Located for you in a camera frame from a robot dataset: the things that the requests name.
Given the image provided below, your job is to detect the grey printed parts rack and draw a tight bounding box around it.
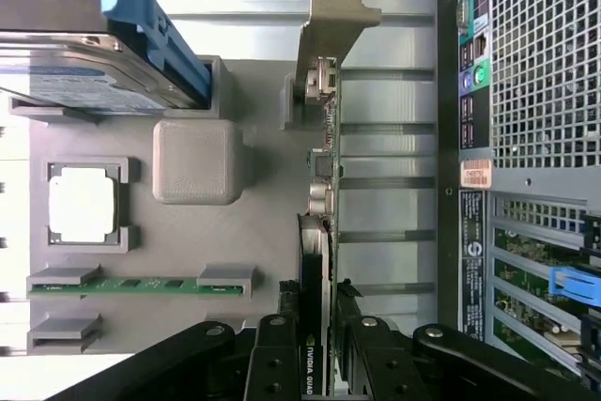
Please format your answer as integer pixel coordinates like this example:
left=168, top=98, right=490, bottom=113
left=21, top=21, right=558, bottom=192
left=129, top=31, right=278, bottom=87
left=8, top=55, right=340, bottom=356

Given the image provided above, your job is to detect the hard disk with blue carrier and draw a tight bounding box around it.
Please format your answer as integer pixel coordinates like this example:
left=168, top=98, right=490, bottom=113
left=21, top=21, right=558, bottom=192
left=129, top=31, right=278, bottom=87
left=0, top=0, right=213, bottom=116

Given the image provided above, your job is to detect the black service label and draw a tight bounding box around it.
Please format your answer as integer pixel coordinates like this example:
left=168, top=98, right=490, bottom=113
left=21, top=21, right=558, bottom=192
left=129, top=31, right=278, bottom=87
left=458, top=189, right=485, bottom=342

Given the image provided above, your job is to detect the green motherboard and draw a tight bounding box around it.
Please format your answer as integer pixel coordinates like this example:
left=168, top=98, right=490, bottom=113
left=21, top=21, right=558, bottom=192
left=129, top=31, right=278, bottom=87
left=492, top=225, right=601, bottom=374

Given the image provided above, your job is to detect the silver CPU chip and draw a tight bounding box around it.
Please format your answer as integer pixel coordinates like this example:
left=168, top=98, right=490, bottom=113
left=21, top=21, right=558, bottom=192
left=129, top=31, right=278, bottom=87
left=48, top=164, right=119, bottom=246

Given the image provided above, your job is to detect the blue card retention clip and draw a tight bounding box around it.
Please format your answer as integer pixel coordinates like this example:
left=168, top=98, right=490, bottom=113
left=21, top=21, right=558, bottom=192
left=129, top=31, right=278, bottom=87
left=547, top=267, right=601, bottom=298

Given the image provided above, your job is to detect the green RAM stick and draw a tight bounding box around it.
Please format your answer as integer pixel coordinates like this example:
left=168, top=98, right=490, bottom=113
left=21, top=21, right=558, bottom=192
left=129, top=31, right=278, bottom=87
left=26, top=276, right=251, bottom=298

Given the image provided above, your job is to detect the grey open PC case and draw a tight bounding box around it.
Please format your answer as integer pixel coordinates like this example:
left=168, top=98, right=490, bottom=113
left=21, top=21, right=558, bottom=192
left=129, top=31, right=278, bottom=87
left=434, top=0, right=601, bottom=401

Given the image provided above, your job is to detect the orange barcode sticker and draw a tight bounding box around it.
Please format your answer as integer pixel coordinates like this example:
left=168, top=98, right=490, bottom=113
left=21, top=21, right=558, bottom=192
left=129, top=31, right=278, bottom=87
left=461, top=159, right=493, bottom=191

